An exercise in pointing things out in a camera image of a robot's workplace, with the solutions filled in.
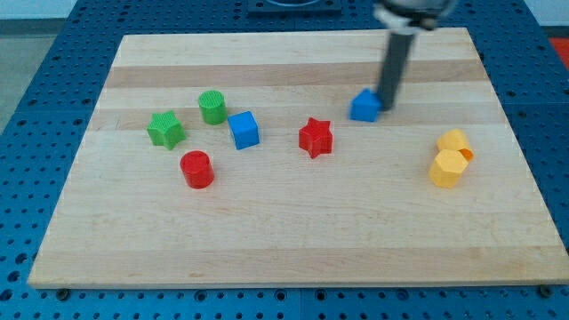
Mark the red cylinder block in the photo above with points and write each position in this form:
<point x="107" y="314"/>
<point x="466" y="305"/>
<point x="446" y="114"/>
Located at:
<point x="197" y="169"/>

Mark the yellow hexagon block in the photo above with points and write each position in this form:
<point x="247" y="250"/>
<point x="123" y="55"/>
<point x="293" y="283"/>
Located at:
<point x="447" y="168"/>

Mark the green star block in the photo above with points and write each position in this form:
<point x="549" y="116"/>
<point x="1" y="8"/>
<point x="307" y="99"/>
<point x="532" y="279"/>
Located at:
<point x="166" y="130"/>

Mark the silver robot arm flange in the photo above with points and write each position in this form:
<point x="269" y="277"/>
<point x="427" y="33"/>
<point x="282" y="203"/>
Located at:
<point x="409" y="16"/>

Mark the blue triangle block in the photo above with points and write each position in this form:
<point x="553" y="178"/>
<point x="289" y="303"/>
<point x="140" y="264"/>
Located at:
<point x="365" y="107"/>

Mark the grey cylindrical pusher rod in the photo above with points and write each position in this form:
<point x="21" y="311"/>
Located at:
<point x="393" y="68"/>

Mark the red star block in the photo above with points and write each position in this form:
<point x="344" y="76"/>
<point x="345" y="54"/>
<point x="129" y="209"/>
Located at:
<point x="316" y="137"/>

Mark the yellow crescent block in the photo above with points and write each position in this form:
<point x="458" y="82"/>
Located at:
<point x="457" y="140"/>

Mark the blue cube block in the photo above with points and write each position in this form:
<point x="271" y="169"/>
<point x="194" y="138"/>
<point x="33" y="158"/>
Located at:
<point x="244" y="130"/>

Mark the wooden board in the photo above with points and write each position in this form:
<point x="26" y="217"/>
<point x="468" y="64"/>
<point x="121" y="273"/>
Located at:
<point x="367" y="214"/>

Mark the green cylinder block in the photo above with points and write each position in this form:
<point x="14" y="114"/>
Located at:
<point x="212" y="107"/>

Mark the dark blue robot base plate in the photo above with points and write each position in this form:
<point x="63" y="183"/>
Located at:
<point x="258" y="7"/>

